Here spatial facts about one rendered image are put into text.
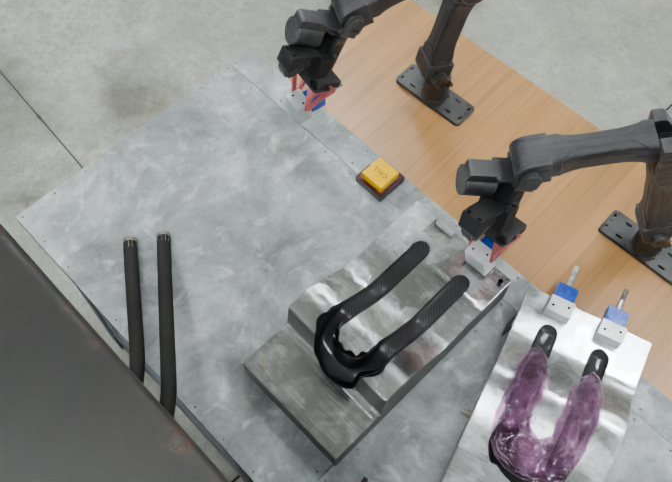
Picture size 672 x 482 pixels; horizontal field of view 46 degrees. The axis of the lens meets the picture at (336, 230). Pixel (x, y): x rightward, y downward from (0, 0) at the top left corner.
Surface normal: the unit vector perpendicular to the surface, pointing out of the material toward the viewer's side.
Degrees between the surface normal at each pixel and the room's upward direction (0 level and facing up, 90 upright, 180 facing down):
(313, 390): 0
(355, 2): 17
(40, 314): 0
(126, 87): 0
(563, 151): 12
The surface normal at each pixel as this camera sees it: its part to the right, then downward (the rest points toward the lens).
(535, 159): -0.19, -0.45
